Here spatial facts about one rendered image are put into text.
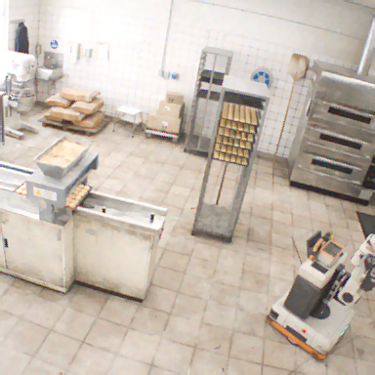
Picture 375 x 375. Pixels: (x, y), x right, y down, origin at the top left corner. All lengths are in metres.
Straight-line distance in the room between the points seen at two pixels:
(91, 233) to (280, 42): 4.75
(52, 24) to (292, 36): 4.58
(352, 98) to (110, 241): 4.17
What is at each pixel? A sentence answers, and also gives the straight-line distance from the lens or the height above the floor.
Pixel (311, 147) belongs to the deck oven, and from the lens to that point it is 6.00.
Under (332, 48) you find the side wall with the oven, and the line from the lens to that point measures 6.71.
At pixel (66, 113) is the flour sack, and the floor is 0.36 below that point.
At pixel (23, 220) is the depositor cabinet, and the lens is 3.17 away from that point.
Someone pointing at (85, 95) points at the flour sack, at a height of 0.68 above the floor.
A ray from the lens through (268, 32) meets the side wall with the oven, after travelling 6.61.
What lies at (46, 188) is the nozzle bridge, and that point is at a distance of 2.86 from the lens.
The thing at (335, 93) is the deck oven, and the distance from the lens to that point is 5.80.
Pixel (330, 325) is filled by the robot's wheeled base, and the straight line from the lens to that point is 3.54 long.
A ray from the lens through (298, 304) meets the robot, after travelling 3.35.
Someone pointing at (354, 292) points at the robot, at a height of 0.74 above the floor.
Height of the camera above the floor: 2.61
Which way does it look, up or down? 28 degrees down
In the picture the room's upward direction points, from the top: 11 degrees clockwise
